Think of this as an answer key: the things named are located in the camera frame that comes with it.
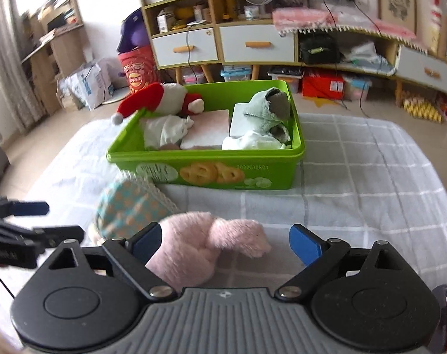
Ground wooden desk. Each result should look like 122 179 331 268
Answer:
22 0 86 115

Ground long wooden tv stand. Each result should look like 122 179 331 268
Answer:
276 29 447 94

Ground white crumpled cloth right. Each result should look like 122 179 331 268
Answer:
222 133 286 150

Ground green plastic bin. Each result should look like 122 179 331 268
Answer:
107 80 305 190

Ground black bag on shelf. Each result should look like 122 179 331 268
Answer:
299 34 341 65

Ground doll with checked dress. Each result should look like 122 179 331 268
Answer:
94 172 180 240

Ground grey checked tablecloth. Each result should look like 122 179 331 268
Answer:
53 113 447 340

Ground pink table runner cloth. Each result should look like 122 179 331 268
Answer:
272 7 417 40

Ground red cardboard box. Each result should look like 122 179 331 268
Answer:
301 69 345 100

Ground cartoon girl picture frame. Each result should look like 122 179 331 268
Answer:
378 0 417 33

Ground pink sponge block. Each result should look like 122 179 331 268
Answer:
180 109 230 150

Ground white crumpled cloth left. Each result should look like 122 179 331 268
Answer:
139 115 194 150

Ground yellow egg tray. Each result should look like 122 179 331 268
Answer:
402 97 443 123

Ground clear storage box blue lid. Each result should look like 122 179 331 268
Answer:
220 65 252 81

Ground white paper bag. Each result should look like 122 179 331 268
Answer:
56 58 123 110

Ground red printed bucket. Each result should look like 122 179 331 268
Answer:
119 45 160 93

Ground wooden shelf cabinet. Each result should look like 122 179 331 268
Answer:
140 0 298 82

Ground santa hat plush toy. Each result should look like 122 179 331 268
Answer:
111 82 205 125

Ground white crumpled cloth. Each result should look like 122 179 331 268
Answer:
222 133 286 150
139 115 194 150

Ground green grey plush toy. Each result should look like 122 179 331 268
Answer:
243 87 292 145

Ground pink plush toy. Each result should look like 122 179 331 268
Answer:
146 212 271 292

